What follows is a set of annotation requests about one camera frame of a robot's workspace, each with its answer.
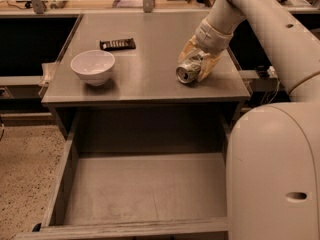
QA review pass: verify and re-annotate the clear plastic bag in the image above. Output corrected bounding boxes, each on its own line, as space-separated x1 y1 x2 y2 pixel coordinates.
38 62 57 86

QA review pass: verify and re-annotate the white power adapter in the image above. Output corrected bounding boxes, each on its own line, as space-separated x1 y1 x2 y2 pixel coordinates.
267 66 278 79

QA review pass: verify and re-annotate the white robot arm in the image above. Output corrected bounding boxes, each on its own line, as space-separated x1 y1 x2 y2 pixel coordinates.
179 0 320 240

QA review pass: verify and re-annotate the dark snack bar wrapper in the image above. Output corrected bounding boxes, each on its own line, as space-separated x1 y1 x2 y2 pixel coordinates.
99 38 136 51

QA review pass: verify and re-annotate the crushed 7up soda can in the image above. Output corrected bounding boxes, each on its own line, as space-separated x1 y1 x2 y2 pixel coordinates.
176 59 201 84

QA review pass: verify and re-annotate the white ceramic bowl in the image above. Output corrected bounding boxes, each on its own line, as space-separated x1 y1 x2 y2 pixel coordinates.
70 50 115 86

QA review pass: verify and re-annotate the grey cabinet counter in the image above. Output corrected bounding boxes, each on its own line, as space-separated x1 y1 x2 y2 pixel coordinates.
41 11 251 139

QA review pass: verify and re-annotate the open grey top drawer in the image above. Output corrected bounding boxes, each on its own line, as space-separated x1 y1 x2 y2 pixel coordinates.
14 107 228 240

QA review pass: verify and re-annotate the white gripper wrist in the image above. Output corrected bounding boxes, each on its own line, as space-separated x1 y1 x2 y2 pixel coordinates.
178 18 233 82

